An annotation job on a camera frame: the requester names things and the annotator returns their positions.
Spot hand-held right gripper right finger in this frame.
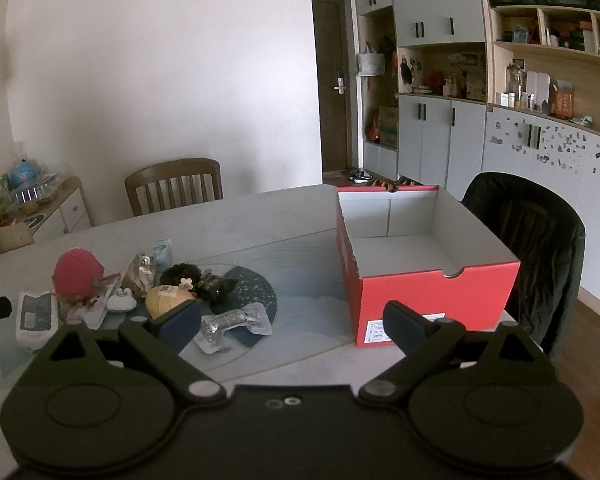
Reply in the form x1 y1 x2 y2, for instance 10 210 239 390
358 300 551 403

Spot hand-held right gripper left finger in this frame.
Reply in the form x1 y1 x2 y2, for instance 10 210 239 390
34 300 227 402

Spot red strawberry plush toy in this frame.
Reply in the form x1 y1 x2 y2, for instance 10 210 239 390
51 247 106 303

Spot pair of brown shoes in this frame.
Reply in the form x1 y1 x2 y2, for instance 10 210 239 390
372 177 416 194

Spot chair with black cover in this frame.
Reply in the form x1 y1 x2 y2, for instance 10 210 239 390
460 172 587 361

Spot white tote bag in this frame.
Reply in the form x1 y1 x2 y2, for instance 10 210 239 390
356 42 387 77

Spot black hair scrunchie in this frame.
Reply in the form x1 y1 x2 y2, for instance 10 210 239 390
159 262 203 288

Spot blue globe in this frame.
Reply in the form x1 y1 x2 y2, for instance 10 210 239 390
10 160 37 186

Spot red cardboard shoe box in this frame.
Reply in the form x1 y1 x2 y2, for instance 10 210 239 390
335 185 522 348

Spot small white rounded object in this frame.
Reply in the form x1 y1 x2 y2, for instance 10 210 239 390
105 287 137 313

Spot brown wooden chair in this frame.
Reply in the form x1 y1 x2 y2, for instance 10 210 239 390
124 158 224 218

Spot green and white cardboard box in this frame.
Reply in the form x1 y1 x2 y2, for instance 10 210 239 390
377 105 400 148

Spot white and wood wall cabinet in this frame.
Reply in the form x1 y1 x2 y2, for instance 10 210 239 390
352 0 600 306

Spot dark brown door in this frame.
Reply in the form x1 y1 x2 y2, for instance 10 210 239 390
311 0 353 173

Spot yellow round object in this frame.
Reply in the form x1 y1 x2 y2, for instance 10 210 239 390
145 284 196 318

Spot white marble desktop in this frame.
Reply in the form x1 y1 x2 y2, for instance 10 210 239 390
0 183 523 480

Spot clear dish rack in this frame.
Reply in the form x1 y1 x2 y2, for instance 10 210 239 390
5 172 66 207

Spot clear plastic blister pack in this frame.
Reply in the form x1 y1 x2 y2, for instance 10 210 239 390
195 302 274 356

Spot orange box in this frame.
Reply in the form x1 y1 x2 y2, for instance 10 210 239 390
552 89 576 118

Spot white wet wipes pack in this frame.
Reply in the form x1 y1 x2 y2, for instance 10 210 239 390
15 290 62 351

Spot low white side cabinet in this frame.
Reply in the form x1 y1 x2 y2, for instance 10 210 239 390
0 176 92 256

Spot light blue packet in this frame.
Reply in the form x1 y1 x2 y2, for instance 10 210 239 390
151 238 176 270

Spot pink and white packet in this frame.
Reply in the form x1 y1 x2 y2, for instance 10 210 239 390
66 274 123 331

